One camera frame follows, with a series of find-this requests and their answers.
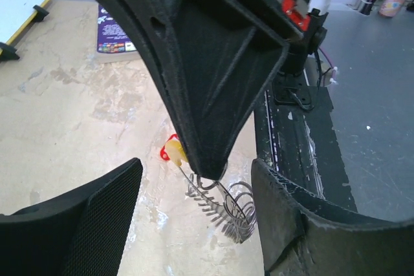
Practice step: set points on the red key tag with key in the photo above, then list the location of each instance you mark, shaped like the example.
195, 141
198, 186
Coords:
171, 149

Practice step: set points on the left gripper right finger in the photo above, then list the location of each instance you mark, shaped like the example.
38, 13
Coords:
303, 234

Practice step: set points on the purple booklet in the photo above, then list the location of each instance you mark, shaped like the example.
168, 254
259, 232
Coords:
112, 44

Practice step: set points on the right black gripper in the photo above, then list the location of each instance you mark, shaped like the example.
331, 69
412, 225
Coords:
211, 60

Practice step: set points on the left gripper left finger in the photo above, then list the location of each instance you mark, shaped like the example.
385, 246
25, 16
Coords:
81, 232

